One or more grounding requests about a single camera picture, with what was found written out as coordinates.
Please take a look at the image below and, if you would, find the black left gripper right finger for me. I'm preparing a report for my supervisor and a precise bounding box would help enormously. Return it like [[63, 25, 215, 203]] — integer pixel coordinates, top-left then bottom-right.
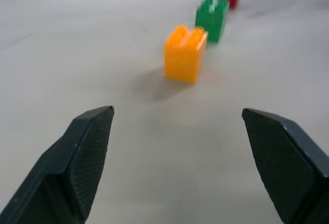
[[242, 108, 329, 224]]

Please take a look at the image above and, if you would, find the green building block cube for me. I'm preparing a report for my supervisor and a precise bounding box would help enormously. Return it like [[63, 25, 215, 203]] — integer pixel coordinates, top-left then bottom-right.
[[195, 0, 230, 43]]

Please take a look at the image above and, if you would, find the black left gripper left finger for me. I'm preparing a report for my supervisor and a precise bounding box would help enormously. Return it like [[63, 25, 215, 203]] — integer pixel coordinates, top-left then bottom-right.
[[0, 105, 115, 224]]

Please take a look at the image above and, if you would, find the orange building block cube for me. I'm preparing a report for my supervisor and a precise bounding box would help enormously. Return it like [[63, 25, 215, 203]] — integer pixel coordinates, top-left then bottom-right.
[[163, 25, 208, 84]]

